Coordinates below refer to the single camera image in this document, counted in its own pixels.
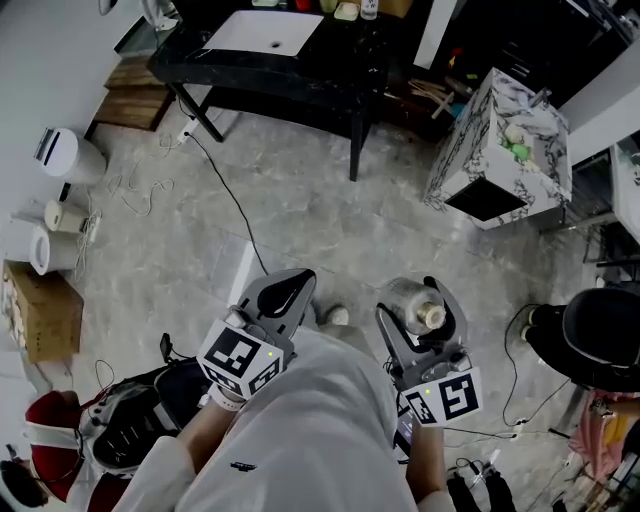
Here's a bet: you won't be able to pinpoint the small cardboard box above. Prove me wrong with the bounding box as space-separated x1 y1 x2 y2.
377 0 415 19

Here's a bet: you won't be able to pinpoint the person's white clothing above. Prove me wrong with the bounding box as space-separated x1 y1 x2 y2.
113 326 422 512

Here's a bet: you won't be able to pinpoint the dark phone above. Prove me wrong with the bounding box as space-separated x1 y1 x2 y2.
393 407 417 452

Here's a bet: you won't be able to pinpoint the black looped cable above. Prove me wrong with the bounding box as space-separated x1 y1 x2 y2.
501 303 572 432

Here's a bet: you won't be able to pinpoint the clear plastic bottle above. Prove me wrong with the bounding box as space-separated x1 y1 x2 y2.
379 277 448 336

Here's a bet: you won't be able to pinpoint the small beige cylinder appliance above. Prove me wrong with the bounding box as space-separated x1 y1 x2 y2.
43 198 89 234

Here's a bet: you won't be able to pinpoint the black grey backpack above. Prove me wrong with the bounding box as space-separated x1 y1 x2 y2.
78 360 213 475

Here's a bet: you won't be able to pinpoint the white marble cabinet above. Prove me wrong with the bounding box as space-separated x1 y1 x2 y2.
422 66 574 232

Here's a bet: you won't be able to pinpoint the black metal rack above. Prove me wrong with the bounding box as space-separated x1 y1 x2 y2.
568 148 640 267

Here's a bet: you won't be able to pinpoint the white air purifier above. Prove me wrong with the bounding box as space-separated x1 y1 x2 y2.
33 126 109 189

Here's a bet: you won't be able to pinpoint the long black cable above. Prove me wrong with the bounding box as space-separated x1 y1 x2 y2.
186 131 272 277

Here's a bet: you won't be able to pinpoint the person's left forearm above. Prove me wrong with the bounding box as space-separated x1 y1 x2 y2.
174 397 242 464

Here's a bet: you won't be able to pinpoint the white cable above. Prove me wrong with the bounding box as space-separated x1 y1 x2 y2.
106 133 175 217

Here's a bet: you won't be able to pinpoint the large cardboard box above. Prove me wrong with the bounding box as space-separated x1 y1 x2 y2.
0 259 86 366

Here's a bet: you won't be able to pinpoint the person's right forearm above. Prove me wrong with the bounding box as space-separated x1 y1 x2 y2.
406 423 450 507

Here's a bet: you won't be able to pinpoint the black shelf unit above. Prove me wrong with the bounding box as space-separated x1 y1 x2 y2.
448 0 632 110

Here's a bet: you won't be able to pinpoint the white wristband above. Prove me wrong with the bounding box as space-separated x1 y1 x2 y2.
206 383 247 414

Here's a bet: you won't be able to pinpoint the wooden sticks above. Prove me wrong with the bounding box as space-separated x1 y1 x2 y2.
406 76 475 122

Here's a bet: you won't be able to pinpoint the wooden crate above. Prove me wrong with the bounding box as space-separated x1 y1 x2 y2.
93 53 177 133

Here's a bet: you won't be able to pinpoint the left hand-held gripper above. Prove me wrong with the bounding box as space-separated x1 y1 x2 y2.
197 267 318 402

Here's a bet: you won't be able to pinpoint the green sponge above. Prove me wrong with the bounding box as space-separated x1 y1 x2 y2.
501 137 535 162

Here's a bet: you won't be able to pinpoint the white board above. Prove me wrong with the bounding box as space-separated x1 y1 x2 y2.
413 0 459 71

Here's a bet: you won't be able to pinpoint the black marble sink counter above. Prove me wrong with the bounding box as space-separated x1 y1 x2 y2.
150 0 397 183

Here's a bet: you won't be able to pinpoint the large white cylinder appliance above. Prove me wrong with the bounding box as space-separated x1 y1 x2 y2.
0 216 82 277

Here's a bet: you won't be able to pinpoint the pink cloth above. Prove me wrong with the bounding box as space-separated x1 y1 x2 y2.
568 388 640 482

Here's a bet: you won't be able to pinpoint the white power adapter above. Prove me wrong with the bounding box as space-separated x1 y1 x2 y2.
81 208 104 247

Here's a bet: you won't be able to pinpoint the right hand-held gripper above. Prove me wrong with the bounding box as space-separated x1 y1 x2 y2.
374 275 485 428

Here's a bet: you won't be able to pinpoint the white power strip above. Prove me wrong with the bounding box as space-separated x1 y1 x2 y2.
177 116 200 145

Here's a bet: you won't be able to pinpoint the white sink basin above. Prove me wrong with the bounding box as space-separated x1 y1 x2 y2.
201 10 326 59

